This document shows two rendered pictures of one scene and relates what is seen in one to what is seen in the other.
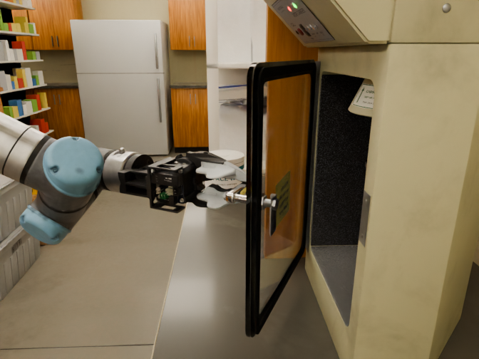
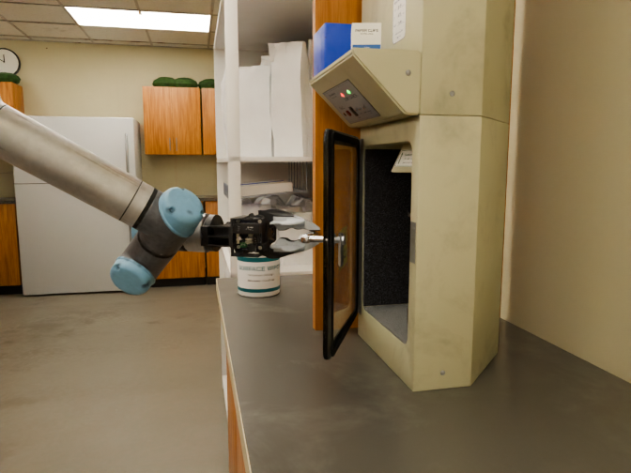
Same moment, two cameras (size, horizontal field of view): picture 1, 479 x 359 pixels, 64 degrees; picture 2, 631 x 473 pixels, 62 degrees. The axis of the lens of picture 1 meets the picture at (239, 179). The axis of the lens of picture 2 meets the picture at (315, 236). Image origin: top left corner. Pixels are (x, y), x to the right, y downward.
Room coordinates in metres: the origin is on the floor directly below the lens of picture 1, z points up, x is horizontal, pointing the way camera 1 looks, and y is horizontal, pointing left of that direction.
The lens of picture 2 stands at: (-0.39, 0.16, 1.33)
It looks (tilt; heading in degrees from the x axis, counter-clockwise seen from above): 8 degrees down; 350
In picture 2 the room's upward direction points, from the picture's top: straight up
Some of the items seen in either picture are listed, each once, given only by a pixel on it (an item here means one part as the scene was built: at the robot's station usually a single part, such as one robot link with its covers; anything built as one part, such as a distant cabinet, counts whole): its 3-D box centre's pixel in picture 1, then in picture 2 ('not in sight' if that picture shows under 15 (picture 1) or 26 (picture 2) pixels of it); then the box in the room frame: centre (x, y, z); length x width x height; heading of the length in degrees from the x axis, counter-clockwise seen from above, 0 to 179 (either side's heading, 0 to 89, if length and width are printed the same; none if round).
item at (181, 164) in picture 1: (163, 179); (238, 234); (0.60, 0.13, 1.20); 0.12 x 0.09 x 0.08; 66
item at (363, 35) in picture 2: not in sight; (365, 44); (0.54, -0.10, 1.54); 0.05 x 0.05 x 0.06; 78
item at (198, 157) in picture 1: (202, 166); (272, 221); (0.60, 0.06, 1.22); 0.09 x 0.02 x 0.05; 66
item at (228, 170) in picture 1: (221, 174); (293, 224); (0.56, 0.03, 1.22); 0.09 x 0.06 x 0.03; 66
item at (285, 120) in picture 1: (284, 185); (343, 236); (0.60, -0.07, 1.19); 0.30 x 0.01 x 0.40; 156
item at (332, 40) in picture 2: not in sight; (342, 53); (0.69, -0.09, 1.56); 0.10 x 0.10 x 0.09; 3
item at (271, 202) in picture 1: (269, 214); (338, 250); (0.50, -0.04, 1.18); 0.02 x 0.02 x 0.06; 66
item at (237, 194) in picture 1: (251, 191); (319, 236); (0.55, -0.02, 1.20); 0.10 x 0.05 x 0.03; 156
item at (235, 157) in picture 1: (224, 176); (258, 268); (1.20, 0.05, 1.02); 0.13 x 0.13 x 0.15
